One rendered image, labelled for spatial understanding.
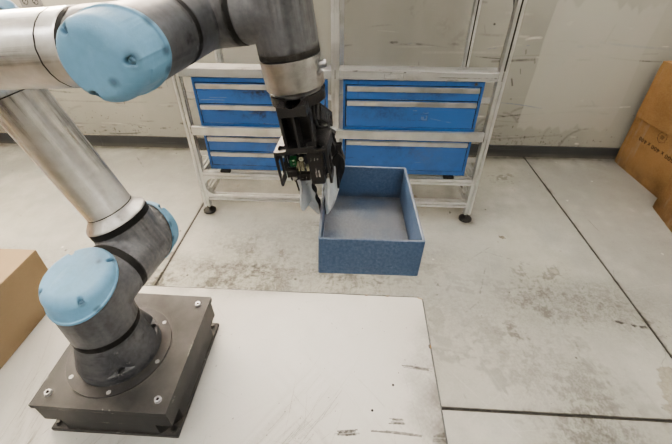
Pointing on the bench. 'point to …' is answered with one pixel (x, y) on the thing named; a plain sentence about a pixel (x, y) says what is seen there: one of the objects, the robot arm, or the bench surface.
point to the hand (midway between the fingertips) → (322, 204)
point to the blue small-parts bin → (371, 225)
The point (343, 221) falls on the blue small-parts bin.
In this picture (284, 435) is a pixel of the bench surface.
